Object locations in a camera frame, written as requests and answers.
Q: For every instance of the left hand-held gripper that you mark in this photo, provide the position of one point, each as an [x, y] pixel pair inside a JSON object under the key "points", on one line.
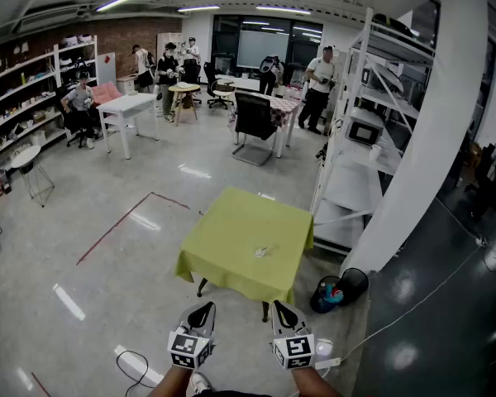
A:
{"points": [[190, 347]]}

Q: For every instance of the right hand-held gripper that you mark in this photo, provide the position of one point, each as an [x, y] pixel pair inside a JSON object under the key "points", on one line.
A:
{"points": [[293, 347]]}

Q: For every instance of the person's right forearm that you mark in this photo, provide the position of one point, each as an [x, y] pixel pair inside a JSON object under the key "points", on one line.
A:
{"points": [[314, 383]]}

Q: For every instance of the person's left forearm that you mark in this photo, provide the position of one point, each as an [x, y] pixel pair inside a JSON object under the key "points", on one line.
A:
{"points": [[171, 383]]}

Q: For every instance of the black-legged table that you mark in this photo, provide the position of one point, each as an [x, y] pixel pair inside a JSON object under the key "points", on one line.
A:
{"points": [[201, 288]]}

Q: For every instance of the white power strip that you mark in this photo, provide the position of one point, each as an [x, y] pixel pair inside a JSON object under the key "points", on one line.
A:
{"points": [[327, 363]]}

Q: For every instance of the person's white shoe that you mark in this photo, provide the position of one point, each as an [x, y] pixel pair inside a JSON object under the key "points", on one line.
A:
{"points": [[199, 383]]}

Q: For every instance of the black mesh waste bin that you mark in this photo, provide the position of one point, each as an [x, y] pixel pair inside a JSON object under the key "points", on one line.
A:
{"points": [[352, 285]]}

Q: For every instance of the green tablecloth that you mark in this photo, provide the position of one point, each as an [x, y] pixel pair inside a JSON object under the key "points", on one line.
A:
{"points": [[239, 230]]}

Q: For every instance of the white metal shelving unit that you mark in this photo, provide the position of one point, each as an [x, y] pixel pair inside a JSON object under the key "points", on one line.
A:
{"points": [[355, 180]]}

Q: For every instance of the black office chair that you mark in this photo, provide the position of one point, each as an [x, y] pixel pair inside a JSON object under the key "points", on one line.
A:
{"points": [[254, 118]]}

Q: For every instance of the white microwave oven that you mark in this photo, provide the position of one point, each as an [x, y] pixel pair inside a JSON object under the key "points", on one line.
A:
{"points": [[364, 130]]}

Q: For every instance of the table with checkered cloth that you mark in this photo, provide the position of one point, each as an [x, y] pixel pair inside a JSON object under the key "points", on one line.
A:
{"points": [[287, 108]]}

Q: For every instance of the white rectangular table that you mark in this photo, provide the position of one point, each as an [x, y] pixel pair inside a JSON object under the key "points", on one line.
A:
{"points": [[126, 106]]}

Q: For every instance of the round wooden table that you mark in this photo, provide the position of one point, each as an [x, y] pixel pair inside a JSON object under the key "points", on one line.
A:
{"points": [[184, 91]]}

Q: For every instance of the patterned swivel chair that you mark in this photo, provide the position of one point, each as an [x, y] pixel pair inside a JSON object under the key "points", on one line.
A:
{"points": [[222, 89]]}

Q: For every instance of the black swivel chair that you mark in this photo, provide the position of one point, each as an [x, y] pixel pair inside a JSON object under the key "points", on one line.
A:
{"points": [[72, 126]]}

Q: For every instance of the small round white side table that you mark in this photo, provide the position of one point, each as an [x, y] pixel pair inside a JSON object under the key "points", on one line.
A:
{"points": [[27, 157]]}

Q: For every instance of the small white cabinet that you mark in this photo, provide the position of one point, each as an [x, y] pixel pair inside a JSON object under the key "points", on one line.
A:
{"points": [[127, 84]]}

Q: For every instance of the pink sofa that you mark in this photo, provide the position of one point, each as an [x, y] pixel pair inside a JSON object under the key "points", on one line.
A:
{"points": [[107, 91]]}

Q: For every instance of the white board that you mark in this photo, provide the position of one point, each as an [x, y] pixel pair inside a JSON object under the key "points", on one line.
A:
{"points": [[106, 68]]}

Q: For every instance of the projector screen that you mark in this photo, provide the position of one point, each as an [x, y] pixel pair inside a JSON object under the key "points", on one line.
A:
{"points": [[262, 48]]}

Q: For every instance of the tall white shelf rack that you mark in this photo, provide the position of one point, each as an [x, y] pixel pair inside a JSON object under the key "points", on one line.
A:
{"points": [[76, 56]]}

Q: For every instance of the long ceiling light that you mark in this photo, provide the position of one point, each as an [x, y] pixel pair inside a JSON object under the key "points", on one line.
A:
{"points": [[198, 8], [119, 1], [283, 10]]}

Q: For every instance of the ceiling air conditioner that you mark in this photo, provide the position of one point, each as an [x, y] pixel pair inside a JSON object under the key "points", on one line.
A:
{"points": [[49, 19]]}

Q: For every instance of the long white wall shelves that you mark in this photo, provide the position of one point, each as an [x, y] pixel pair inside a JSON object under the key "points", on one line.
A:
{"points": [[16, 106]]}

